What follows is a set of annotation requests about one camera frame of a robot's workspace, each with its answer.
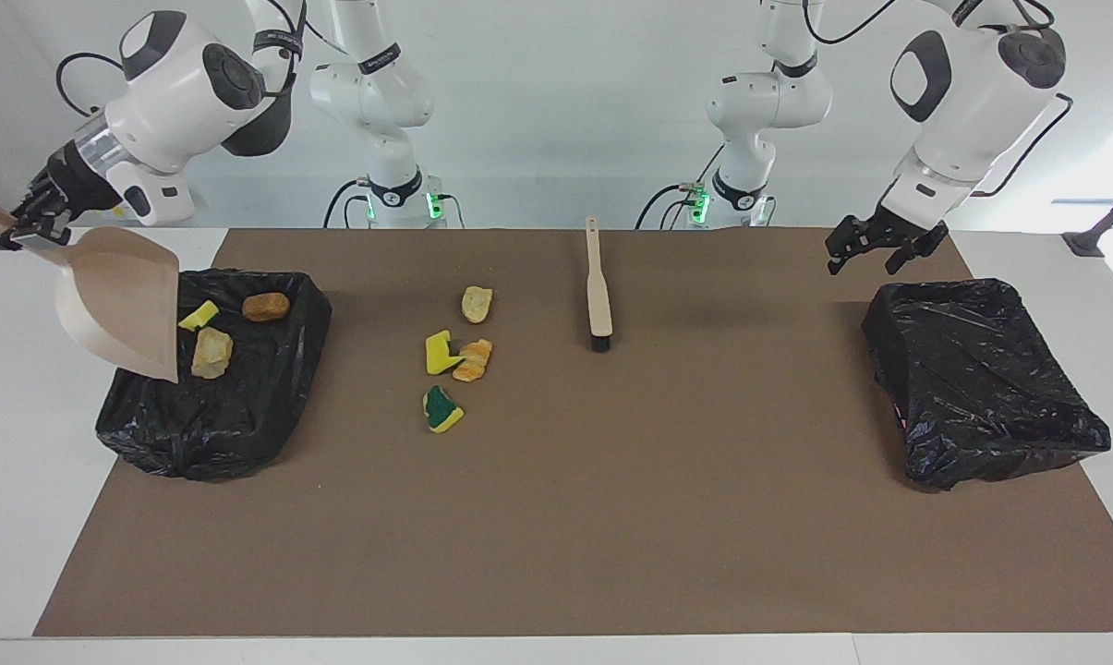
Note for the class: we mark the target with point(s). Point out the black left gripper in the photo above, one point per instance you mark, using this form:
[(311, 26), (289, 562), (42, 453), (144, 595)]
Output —
[(889, 231)]

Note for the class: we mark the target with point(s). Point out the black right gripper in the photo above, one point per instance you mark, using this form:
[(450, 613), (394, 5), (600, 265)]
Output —
[(71, 185)]

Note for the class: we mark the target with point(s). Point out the beige plastic dustpan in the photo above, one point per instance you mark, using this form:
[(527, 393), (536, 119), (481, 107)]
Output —
[(122, 296)]

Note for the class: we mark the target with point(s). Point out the small yellow sponge wedge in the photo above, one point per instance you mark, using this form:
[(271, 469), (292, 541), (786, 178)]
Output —
[(198, 317)]

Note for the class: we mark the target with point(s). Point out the cream sponge chunk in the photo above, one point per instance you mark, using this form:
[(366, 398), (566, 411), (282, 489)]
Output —
[(211, 353)]

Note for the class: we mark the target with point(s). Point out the orange-brown sponge chunk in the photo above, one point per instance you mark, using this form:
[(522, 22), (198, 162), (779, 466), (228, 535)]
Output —
[(266, 307)]

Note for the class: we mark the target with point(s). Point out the beige hand brush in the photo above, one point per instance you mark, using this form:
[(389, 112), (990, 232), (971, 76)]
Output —
[(598, 296)]

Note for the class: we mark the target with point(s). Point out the pale yellow sponge chunk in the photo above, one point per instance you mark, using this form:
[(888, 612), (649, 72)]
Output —
[(477, 305)]

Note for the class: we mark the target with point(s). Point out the orange striped sponge piece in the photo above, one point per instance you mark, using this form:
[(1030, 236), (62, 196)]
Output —
[(475, 362)]

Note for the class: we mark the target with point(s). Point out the curved yellow sponge piece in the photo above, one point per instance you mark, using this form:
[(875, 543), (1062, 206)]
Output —
[(438, 356)]

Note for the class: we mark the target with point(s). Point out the green and yellow sponge piece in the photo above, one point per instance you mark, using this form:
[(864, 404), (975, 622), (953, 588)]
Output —
[(443, 411)]

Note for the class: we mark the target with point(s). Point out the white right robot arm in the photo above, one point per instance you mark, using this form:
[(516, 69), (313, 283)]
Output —
[(168, 102)]

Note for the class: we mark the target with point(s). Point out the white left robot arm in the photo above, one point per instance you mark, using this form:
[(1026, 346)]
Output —
[(962, 102)]

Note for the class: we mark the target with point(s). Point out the black bag-lined bin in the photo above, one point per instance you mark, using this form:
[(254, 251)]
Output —
[(242, 416), (981, 388)]

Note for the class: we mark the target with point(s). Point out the brown table mat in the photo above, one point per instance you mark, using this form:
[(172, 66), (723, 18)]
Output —
[(556, 573)]

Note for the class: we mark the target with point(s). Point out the white wall socket box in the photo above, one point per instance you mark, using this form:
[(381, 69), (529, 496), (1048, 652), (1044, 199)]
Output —
[(105, 215)]

